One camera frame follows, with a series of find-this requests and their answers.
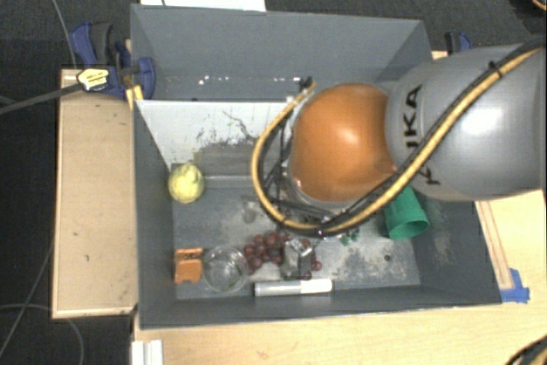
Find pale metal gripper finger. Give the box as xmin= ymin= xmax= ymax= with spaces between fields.
xmin=297 ymin=239 xmax=315 ymax=281
xmin=281 ymin=239 xmax=301 ymax=280

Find grey and white marker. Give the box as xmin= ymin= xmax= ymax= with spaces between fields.
xmin=253 ymin=278 xmax=333 ymax=297

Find dark red grape bunch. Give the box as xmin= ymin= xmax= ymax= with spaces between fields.
xmin=242 ymin=229 xmax=324 ymax=273

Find clear glass bowl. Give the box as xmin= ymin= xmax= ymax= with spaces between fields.
xmin=201 ymin=245 xmax=250 ymax=294

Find orange rectangular block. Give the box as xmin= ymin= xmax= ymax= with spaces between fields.
xmin=174 ymin=247 xmax=204 ymax=285

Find green cup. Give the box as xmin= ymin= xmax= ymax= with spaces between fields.
xmin=382 ymin=185 xmax=431 ymax=240

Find yellow ball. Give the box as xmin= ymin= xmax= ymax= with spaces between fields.
xmin=167 ymin=162 xmax=206 ymax=205

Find pale wood board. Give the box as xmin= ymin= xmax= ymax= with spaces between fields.
xmin=51 ymin=68 xmax=140 ymax=320

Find grey metal bin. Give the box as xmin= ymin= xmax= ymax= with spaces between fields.
xmin=129 ymin=3 xmax=503 ymax=330

